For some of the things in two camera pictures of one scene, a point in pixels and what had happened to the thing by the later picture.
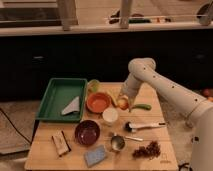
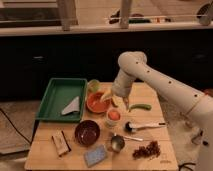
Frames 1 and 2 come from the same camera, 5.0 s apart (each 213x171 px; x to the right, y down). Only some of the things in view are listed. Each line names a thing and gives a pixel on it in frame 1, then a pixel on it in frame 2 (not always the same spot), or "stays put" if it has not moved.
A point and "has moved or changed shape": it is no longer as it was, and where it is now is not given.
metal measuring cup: [118, 141] stays put
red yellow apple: [123, 104] has moved or changed shape
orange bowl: [98, 102] stays put
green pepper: [148, 107] stays put
